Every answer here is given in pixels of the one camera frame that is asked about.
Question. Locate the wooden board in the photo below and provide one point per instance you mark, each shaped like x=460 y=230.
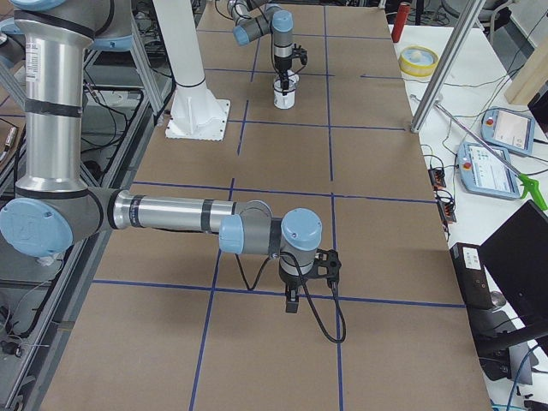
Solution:
x=532 y=76

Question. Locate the upper orange connector box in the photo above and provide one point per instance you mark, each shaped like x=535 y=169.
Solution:
x=437 y=178

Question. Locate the near teach pendant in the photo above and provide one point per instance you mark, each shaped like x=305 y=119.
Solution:
x=481 y=173

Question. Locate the black monitor on stand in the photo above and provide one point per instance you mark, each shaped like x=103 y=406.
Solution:
x=515 y=256

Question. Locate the black computer box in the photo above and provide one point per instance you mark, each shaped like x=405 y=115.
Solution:
x=471 y=277

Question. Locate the far teach pendant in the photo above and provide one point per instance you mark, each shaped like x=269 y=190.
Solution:
x=509 y=129

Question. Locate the white enamel mug blue rim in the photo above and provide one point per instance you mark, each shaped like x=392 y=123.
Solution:
x=285 y=99

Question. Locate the yellow tape roll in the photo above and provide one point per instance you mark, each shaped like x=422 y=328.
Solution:
x=418 y=61

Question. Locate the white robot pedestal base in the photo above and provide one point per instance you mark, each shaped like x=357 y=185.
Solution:
x=195 y=113

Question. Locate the green handled air gun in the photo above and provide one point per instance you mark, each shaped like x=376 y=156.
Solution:
x=531 y=186

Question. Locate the red cylinder can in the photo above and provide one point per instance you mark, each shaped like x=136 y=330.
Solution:
x=402 y=13

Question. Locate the teach pendant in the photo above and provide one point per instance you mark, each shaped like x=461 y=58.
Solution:
x=481 y=173
x=509 y=129

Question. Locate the aluminium frame post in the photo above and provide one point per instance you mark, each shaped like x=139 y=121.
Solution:
x=453 y=47

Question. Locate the clear plastic funnel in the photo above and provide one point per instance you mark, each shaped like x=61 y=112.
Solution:
x=294 y=82

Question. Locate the aluminium side frame rail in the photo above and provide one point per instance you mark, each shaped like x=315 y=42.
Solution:
x=40 y=303

